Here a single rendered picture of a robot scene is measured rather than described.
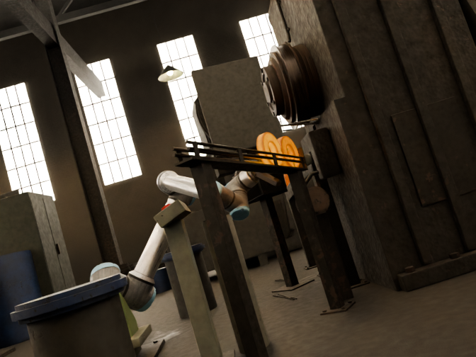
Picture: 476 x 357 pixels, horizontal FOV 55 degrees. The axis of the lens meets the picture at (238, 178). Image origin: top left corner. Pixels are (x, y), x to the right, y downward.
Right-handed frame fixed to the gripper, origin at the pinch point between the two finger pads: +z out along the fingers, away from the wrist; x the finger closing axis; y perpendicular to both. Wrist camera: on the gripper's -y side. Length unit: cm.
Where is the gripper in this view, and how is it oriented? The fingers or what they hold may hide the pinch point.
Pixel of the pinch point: (286, 151)
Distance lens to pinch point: 203.6
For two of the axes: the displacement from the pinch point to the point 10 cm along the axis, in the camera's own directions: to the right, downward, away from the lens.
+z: 6.6, -5.8, -4.7
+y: -5.2, -8.1, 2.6
